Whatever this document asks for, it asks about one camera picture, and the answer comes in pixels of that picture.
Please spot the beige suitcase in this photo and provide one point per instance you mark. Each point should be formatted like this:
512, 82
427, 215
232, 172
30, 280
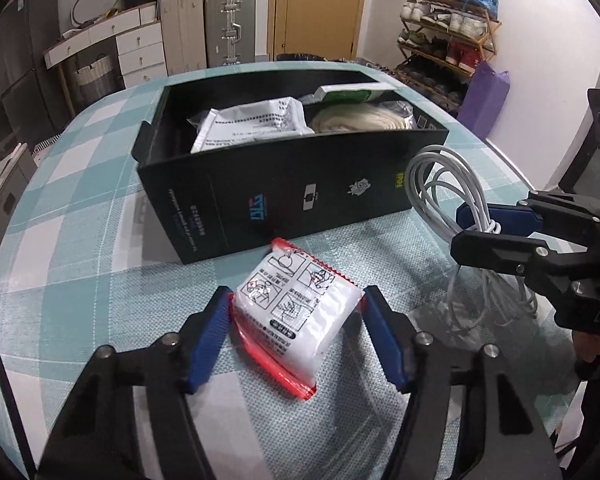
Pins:
182, 35

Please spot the black cardboard box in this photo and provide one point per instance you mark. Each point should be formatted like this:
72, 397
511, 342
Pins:
290, 195

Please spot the grey side cabinet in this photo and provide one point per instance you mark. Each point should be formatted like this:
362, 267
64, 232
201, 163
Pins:
5, 190

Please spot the wooden shoe rack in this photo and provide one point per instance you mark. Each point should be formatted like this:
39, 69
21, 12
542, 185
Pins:
445, 40

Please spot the woven laundry basket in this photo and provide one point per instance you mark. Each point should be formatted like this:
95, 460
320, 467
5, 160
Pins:
97, 80

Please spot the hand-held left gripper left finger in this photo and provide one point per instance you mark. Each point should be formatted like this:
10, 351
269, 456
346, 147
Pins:
207, 340

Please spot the green white packet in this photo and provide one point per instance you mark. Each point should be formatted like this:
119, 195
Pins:
352, 94

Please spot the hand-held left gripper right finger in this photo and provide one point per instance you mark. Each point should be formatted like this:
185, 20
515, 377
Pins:
387, 340

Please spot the person's right hand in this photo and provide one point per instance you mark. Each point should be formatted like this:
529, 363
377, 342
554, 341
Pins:
589, 349

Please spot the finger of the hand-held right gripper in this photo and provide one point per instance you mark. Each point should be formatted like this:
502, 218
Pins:
505, 252
515, 219

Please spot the white drawer dresser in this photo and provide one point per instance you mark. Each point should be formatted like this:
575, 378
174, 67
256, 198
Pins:
130, 42

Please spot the silver suitcase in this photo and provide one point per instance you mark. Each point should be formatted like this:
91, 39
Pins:
230, 27

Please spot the white printed pouch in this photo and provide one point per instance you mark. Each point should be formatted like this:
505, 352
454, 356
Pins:
252, 122

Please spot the purple bag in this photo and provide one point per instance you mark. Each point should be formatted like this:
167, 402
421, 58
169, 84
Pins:
485, 102

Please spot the red white packet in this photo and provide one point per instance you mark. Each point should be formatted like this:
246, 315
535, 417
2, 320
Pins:
295, 310

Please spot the wooden door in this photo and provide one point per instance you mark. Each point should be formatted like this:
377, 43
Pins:
317, 7

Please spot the dark grey wardrobe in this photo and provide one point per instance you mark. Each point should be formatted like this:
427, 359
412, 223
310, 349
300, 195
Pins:
25, 75

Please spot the dark shoes on floor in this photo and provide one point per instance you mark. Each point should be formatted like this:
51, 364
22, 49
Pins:
315, 57

